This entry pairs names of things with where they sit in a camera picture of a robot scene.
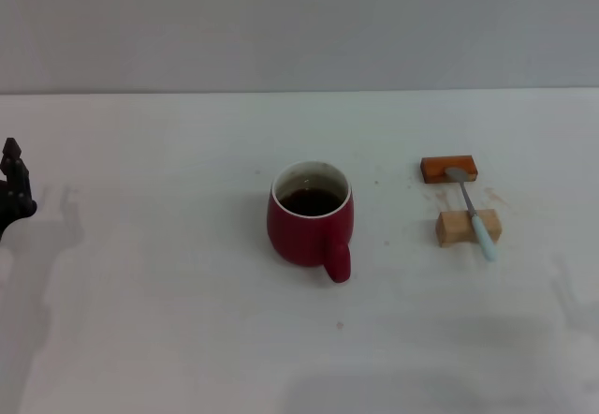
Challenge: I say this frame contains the red ceramic cup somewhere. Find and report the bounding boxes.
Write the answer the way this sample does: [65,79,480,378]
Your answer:
[266,159,354,285]

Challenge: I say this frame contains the spoon with light blue handle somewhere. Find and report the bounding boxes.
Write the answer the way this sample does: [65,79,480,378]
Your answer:
[444,166,498,263]

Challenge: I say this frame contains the dark coffee liquid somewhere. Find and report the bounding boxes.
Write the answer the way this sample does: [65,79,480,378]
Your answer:
[279,187,343,217]

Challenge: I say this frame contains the orange-brown wooden block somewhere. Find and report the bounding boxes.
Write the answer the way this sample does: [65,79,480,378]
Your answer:
[419,155,480,185]

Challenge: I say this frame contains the light wooden bridge block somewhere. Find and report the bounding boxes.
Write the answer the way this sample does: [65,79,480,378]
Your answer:
[434,208,503,249]

